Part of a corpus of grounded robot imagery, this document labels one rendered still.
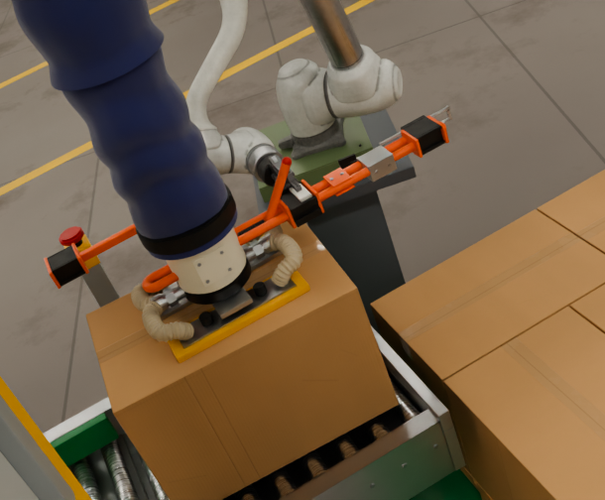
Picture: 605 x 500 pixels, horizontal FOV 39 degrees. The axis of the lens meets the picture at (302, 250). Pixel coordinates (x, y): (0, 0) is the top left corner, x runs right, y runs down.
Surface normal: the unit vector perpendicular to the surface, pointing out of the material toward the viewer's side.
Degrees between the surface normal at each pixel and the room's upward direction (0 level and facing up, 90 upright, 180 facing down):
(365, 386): 90
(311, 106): 88
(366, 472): 90
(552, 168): 0
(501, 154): 0
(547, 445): 0
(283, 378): 90
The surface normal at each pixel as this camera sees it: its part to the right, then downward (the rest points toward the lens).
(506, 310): -0.30, -0.76
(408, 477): 0.41, 0.44
